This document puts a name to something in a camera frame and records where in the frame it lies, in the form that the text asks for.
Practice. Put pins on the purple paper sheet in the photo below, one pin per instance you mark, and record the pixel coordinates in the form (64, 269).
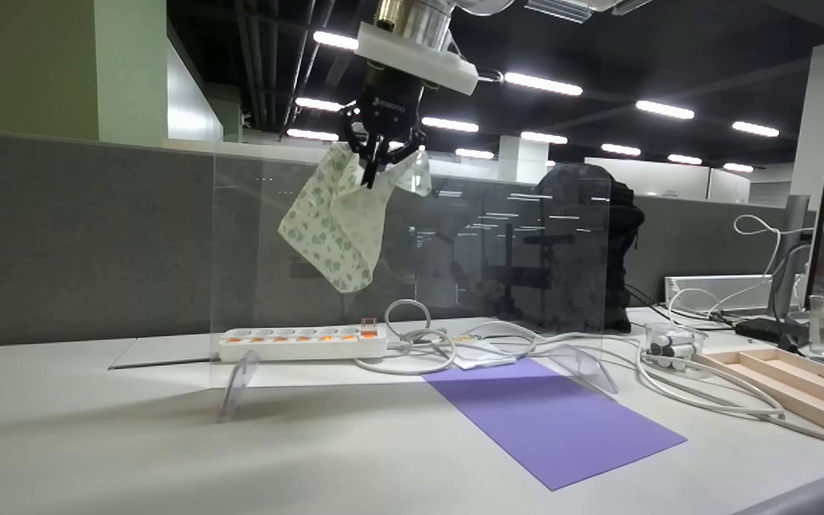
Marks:
(550, 417)

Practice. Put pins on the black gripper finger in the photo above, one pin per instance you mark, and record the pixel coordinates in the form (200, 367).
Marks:
(357, 137)
(379, 161)

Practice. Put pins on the small white adapter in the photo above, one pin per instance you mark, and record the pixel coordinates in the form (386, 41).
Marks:
(666, 352)

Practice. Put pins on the white power strip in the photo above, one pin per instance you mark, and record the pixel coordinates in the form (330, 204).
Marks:
(299, 343)

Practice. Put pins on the clear glass panel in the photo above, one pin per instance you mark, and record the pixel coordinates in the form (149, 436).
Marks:
(413, 259)

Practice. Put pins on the wooden tray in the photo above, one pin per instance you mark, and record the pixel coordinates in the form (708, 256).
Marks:
(802, 384)

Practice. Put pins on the clear panel foot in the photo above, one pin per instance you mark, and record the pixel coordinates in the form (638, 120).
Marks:
(239, 384)
(579, 364)

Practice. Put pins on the grey partition wall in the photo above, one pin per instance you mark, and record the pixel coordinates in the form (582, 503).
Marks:
(78, 237)

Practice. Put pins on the white patterned cloth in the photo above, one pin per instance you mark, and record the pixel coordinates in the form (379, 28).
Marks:
(340, 223)

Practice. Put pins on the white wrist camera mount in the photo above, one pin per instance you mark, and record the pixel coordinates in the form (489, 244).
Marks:
(419, 58)

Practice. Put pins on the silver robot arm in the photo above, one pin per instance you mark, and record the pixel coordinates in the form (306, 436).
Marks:
(422, 17)

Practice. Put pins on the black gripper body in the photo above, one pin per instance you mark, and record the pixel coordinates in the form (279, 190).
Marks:
(390, 104)

